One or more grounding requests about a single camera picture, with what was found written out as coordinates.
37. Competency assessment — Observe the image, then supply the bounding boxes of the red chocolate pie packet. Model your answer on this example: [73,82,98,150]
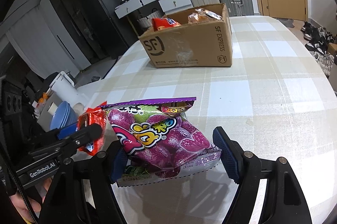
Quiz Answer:
[76,101,107,156]

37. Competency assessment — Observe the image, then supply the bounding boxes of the purple grape candy bag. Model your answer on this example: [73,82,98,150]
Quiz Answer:
[104,97,221,187]

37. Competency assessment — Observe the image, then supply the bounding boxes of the red cone snack bag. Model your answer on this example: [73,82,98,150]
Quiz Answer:
[152,18,181,31]

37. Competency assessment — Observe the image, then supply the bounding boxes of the person's left hand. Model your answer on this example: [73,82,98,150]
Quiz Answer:
[8,177,53,223]

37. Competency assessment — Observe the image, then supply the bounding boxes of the blue bowl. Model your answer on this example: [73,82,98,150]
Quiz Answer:
[50,101,78,130]

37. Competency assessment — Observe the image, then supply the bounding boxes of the white electric kettle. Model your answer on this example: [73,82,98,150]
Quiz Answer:
[49,71,80,106]

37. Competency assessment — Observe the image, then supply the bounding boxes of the checked tablecloth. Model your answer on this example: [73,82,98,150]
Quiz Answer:
[79,16,336,223]

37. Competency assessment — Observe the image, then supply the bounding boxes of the SF cardboard box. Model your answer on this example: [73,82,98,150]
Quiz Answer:
[139,3,233,68]

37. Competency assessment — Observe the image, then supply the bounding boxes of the black refrigerator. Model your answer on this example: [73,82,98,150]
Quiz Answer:
[73,0,139,60]

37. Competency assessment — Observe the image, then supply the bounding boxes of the woven laundry basket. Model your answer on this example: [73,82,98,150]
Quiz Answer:
[137,10,163,29]

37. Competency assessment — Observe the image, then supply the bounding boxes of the orange bread packet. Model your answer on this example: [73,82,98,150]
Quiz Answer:
[188,8,222,24]

